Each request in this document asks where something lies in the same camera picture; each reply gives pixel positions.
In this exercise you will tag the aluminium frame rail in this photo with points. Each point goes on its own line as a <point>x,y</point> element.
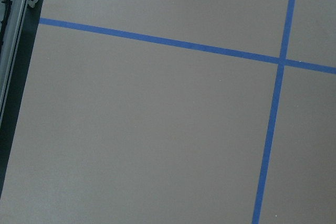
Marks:
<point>12,18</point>

